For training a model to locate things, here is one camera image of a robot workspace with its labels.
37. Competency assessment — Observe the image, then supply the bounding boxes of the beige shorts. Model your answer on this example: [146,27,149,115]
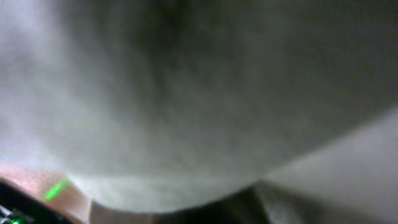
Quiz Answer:
[1,0,397,213]

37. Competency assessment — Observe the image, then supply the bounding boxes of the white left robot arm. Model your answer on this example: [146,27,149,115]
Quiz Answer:
[1,179,73,224]

